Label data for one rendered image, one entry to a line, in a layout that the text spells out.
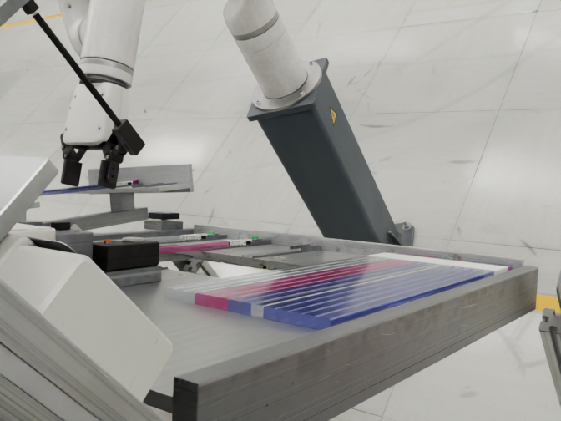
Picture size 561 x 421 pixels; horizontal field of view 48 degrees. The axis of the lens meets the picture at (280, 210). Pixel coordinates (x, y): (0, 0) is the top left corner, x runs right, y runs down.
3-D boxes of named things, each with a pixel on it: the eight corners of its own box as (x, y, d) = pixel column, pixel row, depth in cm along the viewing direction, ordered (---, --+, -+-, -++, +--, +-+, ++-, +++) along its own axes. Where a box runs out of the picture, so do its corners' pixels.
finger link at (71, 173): (57, 142, 103) (50, 182, 103) (69, 142, 101) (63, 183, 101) (73, 146, 106) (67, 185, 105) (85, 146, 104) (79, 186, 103)
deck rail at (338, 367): (522, 306, 94) (524, 265, 93) (536, 309, 92) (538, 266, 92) (169, 482, 36) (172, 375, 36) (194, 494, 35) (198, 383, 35)
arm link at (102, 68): (67, 59, 101) (63, 78, 100) (103, 55, 95) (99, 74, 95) (108, 76, 107) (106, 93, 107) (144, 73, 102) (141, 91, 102)
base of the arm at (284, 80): (263, 72, 170) (231, 12, 158) (328, 56, 161) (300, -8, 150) (245, 118, 158) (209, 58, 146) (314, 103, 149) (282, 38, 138)
